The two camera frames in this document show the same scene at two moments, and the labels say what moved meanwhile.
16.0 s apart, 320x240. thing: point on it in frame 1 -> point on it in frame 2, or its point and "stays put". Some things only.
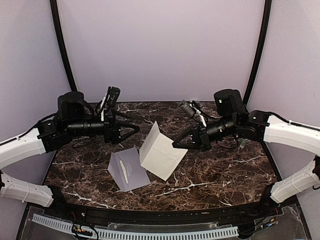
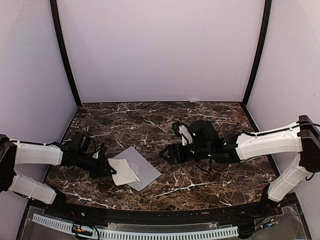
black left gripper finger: x=121 y=138 -> x=109 y=171
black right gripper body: x=229 y=122 -> x=203 y=151
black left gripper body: x=77 y=127 -> x=95 y=168
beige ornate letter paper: x=158 y=154 -> x=124 y=173
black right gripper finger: x=195 y=145 -> x=167 y=154
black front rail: x=63 y=207 stays put
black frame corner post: x=264 y=34 stays put
